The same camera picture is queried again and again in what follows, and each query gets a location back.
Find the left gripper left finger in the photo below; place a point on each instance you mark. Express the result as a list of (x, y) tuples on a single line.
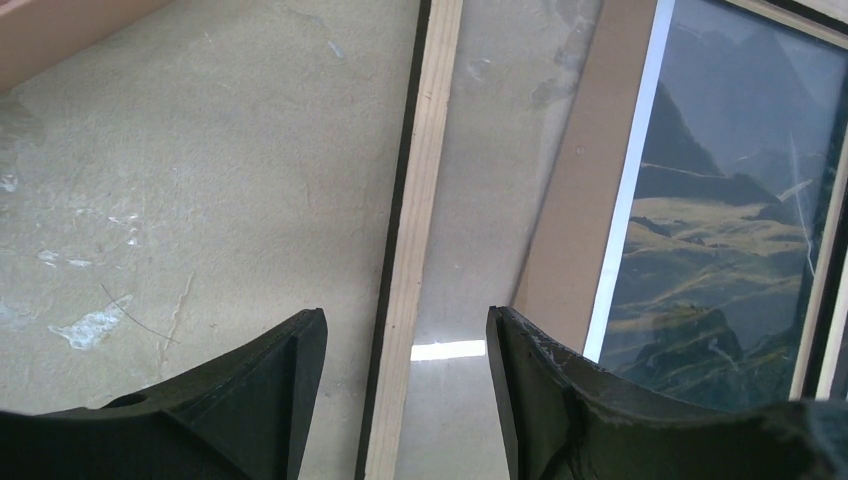
[(243, 415)]

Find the wooden picture frame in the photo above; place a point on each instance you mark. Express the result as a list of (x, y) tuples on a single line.
[(491, 96)]

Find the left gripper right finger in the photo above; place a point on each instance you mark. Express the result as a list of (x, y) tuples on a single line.
[(562, 416)]

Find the brown backing board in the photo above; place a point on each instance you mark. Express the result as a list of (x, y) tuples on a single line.
[(563, 267)]

